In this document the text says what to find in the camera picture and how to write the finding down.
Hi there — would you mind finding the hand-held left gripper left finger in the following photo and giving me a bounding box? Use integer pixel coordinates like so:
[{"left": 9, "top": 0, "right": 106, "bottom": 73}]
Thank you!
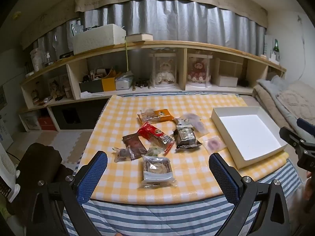
[{"left": 28, "top": 150, "right": 109, "bottom": 236}]

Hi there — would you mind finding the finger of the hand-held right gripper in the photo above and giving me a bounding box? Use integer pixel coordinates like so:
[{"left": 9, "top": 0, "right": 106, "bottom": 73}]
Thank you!
[
  {"left": 279, "top": 126, "right": 315, "bottom": 152},
  {"left": 296, "top": 118, "right": 315, "bottom": 138}
]

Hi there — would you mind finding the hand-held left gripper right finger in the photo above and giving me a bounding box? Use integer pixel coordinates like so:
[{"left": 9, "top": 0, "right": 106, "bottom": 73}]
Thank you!
[{"left": 209, "top": 152, "right": 291, "bottom": 236}]

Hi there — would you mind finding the small clear donut packet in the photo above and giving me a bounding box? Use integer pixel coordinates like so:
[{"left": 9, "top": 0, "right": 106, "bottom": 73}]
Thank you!
[{"left": 202, "top": 136, "right": 227, "bottom": 153}]

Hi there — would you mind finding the small clear brown snack packet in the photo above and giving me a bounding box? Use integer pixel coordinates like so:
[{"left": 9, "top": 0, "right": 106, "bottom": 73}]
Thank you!
[{"left": 113, "top": 146, "right": 134, "bottom": 163}]

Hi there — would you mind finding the white cardboard box tray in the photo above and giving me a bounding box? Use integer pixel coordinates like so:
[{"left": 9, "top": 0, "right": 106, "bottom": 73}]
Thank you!
[{"left": 210, "top": 106, "right": 288, "bottom": 170}]

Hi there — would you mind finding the orange snack packet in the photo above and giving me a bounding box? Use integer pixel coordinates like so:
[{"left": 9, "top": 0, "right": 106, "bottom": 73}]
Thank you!
[{"left": 137, "top": 109, "right": 174, "bottom": 124}]

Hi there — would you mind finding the beige folded blanket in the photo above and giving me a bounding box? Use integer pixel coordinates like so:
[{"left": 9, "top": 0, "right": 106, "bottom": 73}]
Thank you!
[{"left": 252, "top": 80, "right": 315, "bottom": 133}]

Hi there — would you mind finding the grey folded blanket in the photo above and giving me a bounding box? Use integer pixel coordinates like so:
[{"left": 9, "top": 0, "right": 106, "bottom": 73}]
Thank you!
[{"left": 257, "top": 75, "right": 315, "bottom": 128}]

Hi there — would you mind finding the black chocolate pie packet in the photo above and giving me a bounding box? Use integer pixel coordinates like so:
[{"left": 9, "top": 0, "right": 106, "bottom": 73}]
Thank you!
[{"left": 173, "top": 127, "right": 203, "bottom": 152}]

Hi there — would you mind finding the dark brown bag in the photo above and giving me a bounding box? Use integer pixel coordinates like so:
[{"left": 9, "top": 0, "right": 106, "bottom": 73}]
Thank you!
[{"left": 16, "top": 143, "right": 74, "bottom": 236}]

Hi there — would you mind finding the foam puzzle floor mat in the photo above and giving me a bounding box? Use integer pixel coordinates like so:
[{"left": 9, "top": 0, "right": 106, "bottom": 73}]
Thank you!
[{"left": 6, "top": 129, "right": 94, "bottom": 170}]

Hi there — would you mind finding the grey cookie packet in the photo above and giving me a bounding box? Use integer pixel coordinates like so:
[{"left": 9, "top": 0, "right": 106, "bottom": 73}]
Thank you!
[{"left": 138, "top": 155, "right": 178, "bottom": 189}]

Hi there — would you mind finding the red box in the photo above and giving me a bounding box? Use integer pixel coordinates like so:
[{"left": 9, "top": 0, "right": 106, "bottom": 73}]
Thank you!
[{"left": 38, "top": 117, "right": 57, "bottom": 131}]

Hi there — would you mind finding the clear packet with red edge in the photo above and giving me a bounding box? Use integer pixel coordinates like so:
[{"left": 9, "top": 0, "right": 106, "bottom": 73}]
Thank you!
[{"left": 150, "top": 134, "right": 176, "bottom": 154}]

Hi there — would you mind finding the white paper sheet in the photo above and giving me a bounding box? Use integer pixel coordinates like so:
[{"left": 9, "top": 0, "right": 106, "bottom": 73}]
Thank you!
[{"left": 80, "top": 91, "right": 99, "bottom": 99}]

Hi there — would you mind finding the white fan heater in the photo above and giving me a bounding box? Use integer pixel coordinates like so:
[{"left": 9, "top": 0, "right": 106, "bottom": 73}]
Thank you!
[{"left": 0, "top": 143, "right": 21, "bottom": 197}]

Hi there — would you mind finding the small white box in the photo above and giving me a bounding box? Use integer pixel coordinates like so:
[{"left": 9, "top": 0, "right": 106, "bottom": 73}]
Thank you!
[{"left": 218, "top": 75, "right": 238, "bottom": 87}]

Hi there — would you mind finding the dark green box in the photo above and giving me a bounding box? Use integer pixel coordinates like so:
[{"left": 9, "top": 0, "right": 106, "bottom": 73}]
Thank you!
[{"left": 79, "top": 79, "right": 104, "bottom": 93}]

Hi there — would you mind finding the yellow box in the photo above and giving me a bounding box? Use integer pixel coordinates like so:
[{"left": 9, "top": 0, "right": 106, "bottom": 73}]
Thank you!
[{"left": 101, "top": 72, "right": 117, "bottom": 92}]

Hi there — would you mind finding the white tissue box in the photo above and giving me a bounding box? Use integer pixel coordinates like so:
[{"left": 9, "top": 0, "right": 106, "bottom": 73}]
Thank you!
[{"left": 115, "top": 72, "right": 134, "bottom": 90}]

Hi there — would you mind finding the clear case with red doll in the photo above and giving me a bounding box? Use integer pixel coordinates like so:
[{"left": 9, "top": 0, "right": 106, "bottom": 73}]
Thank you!
[{"left": 186, "top": 53, "right": 213, "bottom": 89}]

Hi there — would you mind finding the clear case with white doll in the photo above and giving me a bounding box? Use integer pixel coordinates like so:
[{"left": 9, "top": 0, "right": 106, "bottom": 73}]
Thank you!
[{"left": 149, "top": 50, "right": 178, "bottom": 89}]

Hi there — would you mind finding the long wooden shelf unit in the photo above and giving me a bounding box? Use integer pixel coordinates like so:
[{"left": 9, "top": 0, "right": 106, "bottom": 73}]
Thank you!
[{"left": 18, "top": 41, "right": 287, "bottom": 132}]

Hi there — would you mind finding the white textured storage box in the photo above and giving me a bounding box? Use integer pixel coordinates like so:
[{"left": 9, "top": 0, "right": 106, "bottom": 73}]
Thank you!
[{"left": 72, "top": 24, "right": 126, "bottom": 55}]

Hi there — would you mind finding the wine glass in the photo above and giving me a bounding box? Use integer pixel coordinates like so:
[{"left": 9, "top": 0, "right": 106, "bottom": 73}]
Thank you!
[{"left": 52, "top": 29, "right": 61, "bottom": 59}]

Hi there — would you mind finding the thick book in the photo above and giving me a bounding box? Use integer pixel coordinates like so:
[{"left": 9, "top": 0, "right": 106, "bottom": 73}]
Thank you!
[{"left": 125, "top": 33, "right": 153, "bottom": 42}]

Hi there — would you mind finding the grey curtain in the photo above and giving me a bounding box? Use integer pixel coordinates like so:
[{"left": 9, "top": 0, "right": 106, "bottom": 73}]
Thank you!
[{"left": 37, "top": 0, "right": 267, "bottom": 57}]

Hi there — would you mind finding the light wooden frame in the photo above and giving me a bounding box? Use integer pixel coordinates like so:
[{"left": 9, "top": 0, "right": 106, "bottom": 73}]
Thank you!
[{"left": 217, "top": 58, "right": 244, "bottom": 79}]

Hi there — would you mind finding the yellow-green cord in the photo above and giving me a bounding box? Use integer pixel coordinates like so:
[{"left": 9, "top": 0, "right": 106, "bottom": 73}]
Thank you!
[{"left": 125, "top": 37, "right": 130, "bottom": 72}]

